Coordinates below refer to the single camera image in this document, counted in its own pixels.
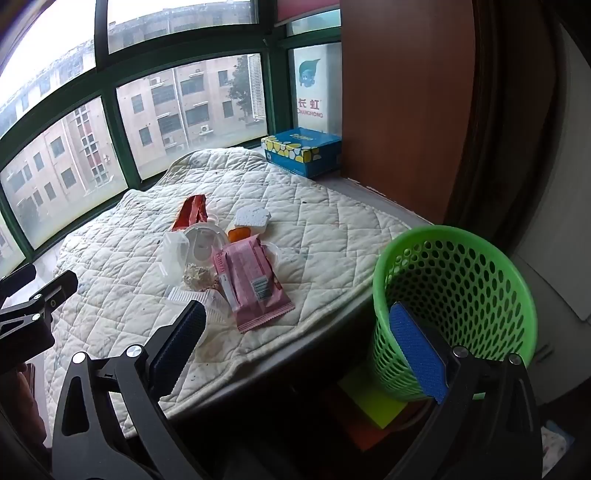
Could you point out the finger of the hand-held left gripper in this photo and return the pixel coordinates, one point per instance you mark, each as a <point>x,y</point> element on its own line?
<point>18,281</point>
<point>41,309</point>

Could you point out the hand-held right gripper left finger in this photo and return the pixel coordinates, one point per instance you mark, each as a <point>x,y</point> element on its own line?
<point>180,341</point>

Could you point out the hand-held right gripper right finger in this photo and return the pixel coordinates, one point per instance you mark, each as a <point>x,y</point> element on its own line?
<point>420,350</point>

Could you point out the clear ridged plastic packet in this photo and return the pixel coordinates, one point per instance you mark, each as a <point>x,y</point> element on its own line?
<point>203,302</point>

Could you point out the brown paper scrap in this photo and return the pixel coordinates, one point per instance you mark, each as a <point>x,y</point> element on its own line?
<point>196,277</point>

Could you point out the clear plastic cup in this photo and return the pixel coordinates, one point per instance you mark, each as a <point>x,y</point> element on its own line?
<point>173,258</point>

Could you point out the green mesh wastebasket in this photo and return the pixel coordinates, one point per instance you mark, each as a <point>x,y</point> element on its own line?
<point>461,277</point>

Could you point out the pink snack wrapper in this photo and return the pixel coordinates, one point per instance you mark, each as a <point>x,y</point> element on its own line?
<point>249,277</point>

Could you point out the white cup lid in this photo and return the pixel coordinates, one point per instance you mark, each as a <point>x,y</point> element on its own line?
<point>203,244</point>

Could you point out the clear plastic piece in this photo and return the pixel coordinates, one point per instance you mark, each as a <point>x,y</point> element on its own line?
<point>273,263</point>

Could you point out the small orange packet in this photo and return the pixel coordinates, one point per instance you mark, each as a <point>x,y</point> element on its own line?
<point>239,234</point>

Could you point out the red foil wrapper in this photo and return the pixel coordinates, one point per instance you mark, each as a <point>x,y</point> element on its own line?
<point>191,212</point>

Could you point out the white foam piece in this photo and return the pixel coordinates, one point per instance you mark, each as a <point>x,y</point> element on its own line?
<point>251,216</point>

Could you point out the yellow-green paper sheet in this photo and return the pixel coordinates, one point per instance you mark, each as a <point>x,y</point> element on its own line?
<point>369,401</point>

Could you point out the beige apartment building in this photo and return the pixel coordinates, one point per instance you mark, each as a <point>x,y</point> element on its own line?
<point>60,152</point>

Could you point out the white quilted mat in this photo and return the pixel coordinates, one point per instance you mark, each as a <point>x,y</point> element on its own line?
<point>323,221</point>

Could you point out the light patterned cloth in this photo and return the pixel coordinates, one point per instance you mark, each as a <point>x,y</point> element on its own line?
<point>556,450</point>

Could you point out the blue tissue box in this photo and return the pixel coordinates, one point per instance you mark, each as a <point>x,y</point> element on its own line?
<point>295,147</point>

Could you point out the brown wooden cabinet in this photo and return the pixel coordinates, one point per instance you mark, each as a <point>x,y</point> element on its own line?
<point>406,115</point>

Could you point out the green tree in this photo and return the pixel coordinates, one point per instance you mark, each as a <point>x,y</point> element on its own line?
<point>241,87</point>

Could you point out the white louvered shutter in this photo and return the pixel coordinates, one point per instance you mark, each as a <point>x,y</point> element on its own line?
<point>256,85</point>

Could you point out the white outdoor air conditioner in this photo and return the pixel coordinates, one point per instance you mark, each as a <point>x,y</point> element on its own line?
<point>318,92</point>

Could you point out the pink window blind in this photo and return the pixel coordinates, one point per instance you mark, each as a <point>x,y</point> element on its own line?
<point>309,7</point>

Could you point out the green window frame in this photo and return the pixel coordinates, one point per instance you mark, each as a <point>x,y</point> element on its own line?
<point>105,76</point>

